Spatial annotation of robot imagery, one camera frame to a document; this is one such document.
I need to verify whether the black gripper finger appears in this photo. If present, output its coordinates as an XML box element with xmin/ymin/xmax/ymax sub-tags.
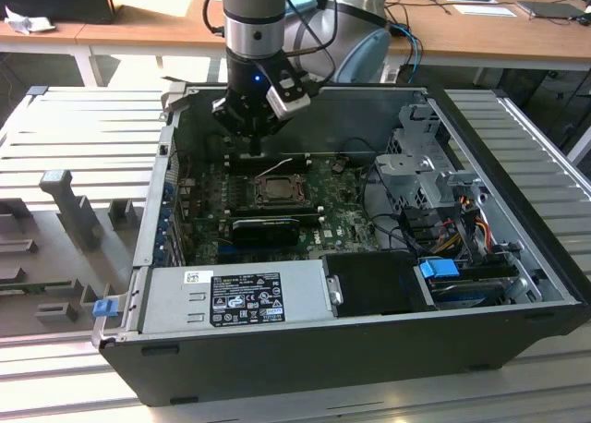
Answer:
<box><xmin>211</xmin><ymin>96</ymin><xmax>259</xmax><ymax>160</ymax></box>
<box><xmin>256</xmin><ymin>112</ymin><xmax>292</xmax><ymax>160</ymax></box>

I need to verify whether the silver CPU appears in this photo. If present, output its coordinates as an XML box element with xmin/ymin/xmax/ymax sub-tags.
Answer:
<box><xmin>262</xmin><ymin>178</ymin><xmax>296</xmax><ymax>200</ymax></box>

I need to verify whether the metal socket cover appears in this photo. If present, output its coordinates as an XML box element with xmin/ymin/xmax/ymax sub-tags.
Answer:
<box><xmin>252</xmin><ymin>173</ymin><xmax>308</xmax><ymax>207</ymax></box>

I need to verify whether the black RAM slot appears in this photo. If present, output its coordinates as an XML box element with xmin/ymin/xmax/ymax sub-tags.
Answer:
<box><xmin>228</xmin><ymin>152</ymin><xmax>309</xmax><ymax>166</ymax></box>
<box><xmin>229</xmin><ymin>163</ymin><xmax>309</xmax><ymax>176</ymax></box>
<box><xmin>229</xmin><ymin>204</ymin><xmax>320</xmax><ymax>215</ymax></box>
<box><xmin>233</xmin><ymin>211</ymin><xmax>325</xmax><ymax>225</ymax></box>

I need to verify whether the CPU socket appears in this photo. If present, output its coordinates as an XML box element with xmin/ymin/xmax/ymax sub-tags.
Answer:
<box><xmin>248</xmin><ymin>172</ymin><xmax>309</xmax><ymax>208</ymax></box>

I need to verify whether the black graphics card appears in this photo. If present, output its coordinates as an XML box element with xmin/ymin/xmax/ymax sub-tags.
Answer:
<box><xmin>230</xmin><ymin>217</ymin><xmax>300</xmax><ymax>248</ymax></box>

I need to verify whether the green motherboard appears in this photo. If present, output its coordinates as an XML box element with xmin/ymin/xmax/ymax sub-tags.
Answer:
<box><xmin>177</xmin><ymin>154</ymin><xmax>384</xmax><ymax>265</ymax></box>

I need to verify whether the grey metal disk bay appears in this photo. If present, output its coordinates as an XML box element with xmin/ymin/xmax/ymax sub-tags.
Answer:
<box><xmin>372</xmin><ymin>103</ymin><xmax>465</xmax><ymax>214</ymax></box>

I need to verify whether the grey parts rack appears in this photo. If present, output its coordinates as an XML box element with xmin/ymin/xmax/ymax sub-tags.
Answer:
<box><xmin>0</xmin><ymin>168</ymin><xmax>145</xmax><ymax>332</ymax></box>

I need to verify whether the black plastic shroud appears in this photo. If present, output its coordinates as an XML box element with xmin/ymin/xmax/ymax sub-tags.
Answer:
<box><xmin>320</xmin><ymin>251</ymin><xmax>438</xmax><ymax>317</ymax></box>

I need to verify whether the silver power supply unit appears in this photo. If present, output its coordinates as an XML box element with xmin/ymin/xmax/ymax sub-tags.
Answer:
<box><xmin>138</xmin><ymin>260</ymin><xmax>334</xmax><ymax>334</ymax></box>

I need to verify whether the black box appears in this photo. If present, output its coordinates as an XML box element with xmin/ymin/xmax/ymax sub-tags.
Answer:
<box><xmin>0</xmin><ymin>0</ymin><xmax>117</xmax><ymax>26</ymax></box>

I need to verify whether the blue disk carrier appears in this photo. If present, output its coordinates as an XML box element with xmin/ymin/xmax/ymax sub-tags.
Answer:
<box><xmin>417</xmin><ymin>257</ymin><xmax>460</xmax><ymax>282</ymax></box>

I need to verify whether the wooden desk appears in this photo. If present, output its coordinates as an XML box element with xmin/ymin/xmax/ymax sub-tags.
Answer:
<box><xmin>0</xmin><ymin>0</ymin><xmax>591</xmax><ymax>72</ymax></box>

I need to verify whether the crumpled white paper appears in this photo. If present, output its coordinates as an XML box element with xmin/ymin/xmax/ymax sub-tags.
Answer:
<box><xmin>3</xmin><ymin>5</ymin><xmax>57</xmax><ymax>37</ymax></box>

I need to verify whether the white paper sheet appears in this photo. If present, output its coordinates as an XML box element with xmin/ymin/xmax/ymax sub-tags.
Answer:
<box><xmin>452</xmin><ymin>3</ymin><xmax>517</xmax><ymax>18</ymax></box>

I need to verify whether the black open PC case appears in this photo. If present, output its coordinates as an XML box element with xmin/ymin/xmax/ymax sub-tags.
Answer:
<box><xmin>91</xmin><ymin>83</ymin><xmax>591</xmax><ymax>408</ymax></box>

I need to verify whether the hard disk drive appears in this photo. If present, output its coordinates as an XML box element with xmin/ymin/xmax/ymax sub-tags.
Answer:
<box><xmin>425</xmin><ymin>276</ymin><xmax>510</xmax><ymax>310</ymax></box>

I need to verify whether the dark notebook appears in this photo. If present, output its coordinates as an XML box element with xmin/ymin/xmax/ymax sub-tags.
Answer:
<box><xmin>515</xmin><ymin>0</ymin><xmax>586</xmax><ymax>21</ymax></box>

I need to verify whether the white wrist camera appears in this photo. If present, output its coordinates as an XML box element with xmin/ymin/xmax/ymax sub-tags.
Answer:
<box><xmin>266</xmin><ymin>69</ymin><xmax>311</xmax><ymax>119</ymax></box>

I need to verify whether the black camera cable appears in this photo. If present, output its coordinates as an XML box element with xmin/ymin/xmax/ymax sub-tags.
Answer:
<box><xmin>202</xmin><ymin>0</ymin><xmax>341</xmax><ymax>96</ymax></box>

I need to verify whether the blue cable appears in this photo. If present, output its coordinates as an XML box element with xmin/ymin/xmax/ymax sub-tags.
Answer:
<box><xmin>391</xmin><ymin>22</ymin><xmax>425</xmax><ymax>69</ymax></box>

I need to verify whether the red yellow wire bundle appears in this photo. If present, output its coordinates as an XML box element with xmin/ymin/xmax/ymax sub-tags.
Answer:
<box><xmin>474</xmin><ymin>212</ymin><xmax>492</xmax><ymax>254</ymax></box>

